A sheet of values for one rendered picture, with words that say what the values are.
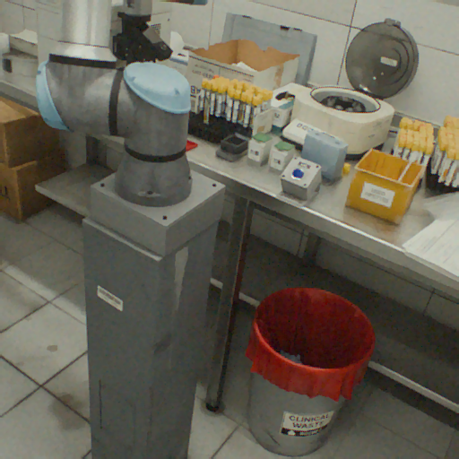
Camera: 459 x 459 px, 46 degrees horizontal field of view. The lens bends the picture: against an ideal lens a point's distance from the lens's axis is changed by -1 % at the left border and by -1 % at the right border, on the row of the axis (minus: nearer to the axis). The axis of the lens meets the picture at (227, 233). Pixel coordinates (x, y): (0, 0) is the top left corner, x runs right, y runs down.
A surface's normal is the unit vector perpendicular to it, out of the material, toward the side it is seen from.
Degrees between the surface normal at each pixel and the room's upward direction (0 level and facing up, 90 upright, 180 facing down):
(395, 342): 0
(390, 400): 0
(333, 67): 90
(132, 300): 90
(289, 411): 94
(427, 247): 0
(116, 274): 90
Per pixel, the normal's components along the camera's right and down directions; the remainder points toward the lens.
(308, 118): -0.68, 0.34
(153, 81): 0.25, -0.77
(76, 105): -0.03, 0.40
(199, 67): -0.52, 0.51
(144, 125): -0.09, 0.62
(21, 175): 0.84, 0.38
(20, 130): 0.66, 0.43
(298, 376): -0.32, 0.57
